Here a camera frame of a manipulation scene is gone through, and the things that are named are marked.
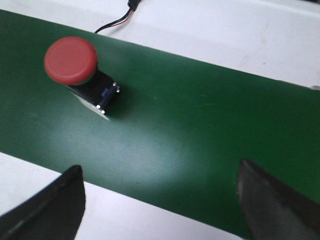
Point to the green conveyor belt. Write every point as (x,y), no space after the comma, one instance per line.
(174,135)

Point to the red mushroom push button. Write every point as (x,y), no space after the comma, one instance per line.
(73,62)

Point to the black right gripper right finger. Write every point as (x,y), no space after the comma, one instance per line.
(272,209)

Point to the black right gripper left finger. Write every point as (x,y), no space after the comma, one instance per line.
(54,213)

